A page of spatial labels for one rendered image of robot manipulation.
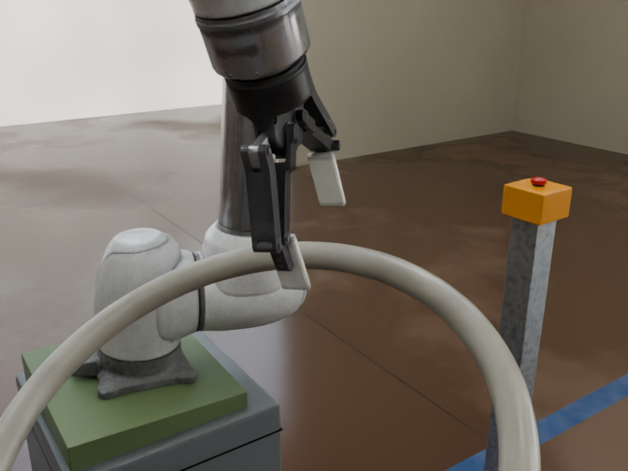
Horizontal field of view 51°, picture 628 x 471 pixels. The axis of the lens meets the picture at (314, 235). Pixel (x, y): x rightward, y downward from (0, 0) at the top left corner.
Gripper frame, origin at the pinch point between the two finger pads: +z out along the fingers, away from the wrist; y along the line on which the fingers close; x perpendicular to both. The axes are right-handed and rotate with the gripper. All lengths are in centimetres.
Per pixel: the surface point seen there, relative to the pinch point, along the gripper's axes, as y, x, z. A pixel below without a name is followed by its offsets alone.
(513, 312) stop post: -75, 12, 91
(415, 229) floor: -291, -74, 247
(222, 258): 2.9, -10.2, 1.2
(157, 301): 8.6, -16.2, 2.5
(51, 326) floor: -111, -209, 160
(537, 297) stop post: -78, 18, 88
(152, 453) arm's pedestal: 3, -40, 48
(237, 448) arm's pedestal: -7, -31, 59
